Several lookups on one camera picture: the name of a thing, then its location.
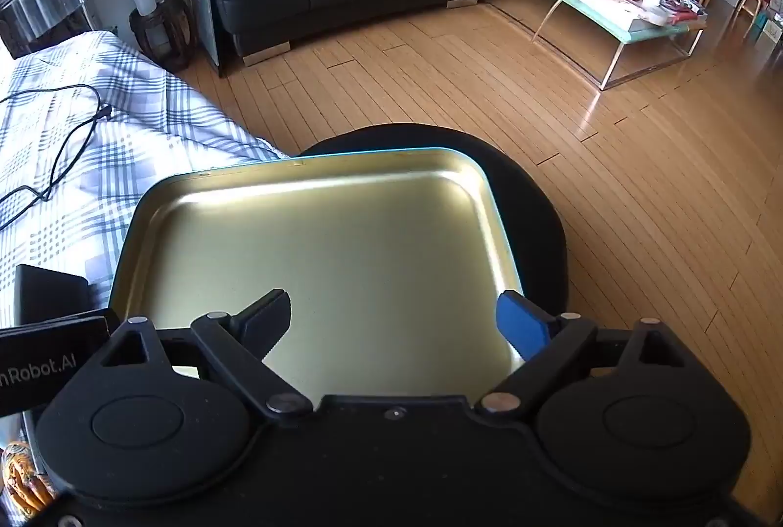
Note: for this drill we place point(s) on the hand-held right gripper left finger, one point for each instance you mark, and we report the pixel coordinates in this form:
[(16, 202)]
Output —
[(272, 319)]

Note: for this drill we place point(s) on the gold metal tray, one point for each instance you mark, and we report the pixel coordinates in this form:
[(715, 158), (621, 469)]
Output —
[(318, 245)]

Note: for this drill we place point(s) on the dark wooden plant stand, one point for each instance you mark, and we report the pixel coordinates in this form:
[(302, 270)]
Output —
[(162, 37)]

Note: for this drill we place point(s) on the black box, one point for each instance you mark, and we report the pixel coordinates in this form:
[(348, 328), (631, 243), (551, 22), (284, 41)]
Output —
[(52, 291)]

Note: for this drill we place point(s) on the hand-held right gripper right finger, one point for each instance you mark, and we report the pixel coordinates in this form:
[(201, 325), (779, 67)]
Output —
[(520, 325)]

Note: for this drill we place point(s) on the orange printed packet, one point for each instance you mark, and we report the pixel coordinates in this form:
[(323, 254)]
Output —
[(21, 481)]

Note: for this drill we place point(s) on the black round stool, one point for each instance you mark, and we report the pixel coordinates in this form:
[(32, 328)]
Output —
[(526, 209)]

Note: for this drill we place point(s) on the leaning glass panel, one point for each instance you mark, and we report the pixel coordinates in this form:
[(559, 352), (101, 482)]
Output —
[(205, 25)]

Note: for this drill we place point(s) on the plaid blanket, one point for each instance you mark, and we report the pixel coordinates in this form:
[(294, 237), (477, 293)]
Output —
[(153, 111)]

